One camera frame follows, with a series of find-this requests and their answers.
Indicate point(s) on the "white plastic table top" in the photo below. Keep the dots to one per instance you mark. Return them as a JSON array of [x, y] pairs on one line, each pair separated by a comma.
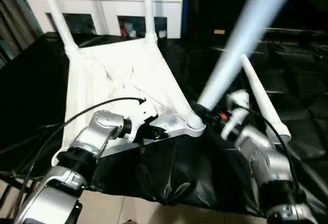
[[128, 62]]

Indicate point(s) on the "white plastic table leg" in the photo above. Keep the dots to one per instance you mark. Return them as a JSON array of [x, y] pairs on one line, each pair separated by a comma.
[[264, 96], [243, 34], [56, 11], [149, 8]]

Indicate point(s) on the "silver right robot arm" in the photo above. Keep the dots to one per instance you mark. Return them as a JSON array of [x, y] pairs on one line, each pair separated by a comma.
[[269, 162]]

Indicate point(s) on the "small tan tag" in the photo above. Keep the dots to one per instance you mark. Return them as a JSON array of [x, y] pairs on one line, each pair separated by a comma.
[[219, 31]]

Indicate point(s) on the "brown rounded object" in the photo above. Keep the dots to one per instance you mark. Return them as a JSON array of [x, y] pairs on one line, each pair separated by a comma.
[[126, 221]]

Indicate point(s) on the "black flat panel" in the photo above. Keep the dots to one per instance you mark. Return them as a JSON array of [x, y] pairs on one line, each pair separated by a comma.
[[297, 30]]

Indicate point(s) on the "black plastic mat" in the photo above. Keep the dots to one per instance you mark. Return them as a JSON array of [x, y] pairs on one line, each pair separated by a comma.
[[33, 80]]

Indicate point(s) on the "white cabinet with glass doors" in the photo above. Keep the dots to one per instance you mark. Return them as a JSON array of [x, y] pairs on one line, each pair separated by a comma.
[[102, 3]]

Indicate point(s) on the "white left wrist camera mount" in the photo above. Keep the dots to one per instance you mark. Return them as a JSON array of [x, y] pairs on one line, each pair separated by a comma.
[[142, 111]]

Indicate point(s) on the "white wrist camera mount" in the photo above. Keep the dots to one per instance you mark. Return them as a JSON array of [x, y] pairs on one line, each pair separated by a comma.
[[237, 111], [142, 111]]

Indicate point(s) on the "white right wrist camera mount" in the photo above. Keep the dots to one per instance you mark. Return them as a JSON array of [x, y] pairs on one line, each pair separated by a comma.
[[237, 111]]

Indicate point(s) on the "black folding table frame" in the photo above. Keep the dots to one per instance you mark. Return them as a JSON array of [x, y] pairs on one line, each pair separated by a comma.
[[10, 195]]

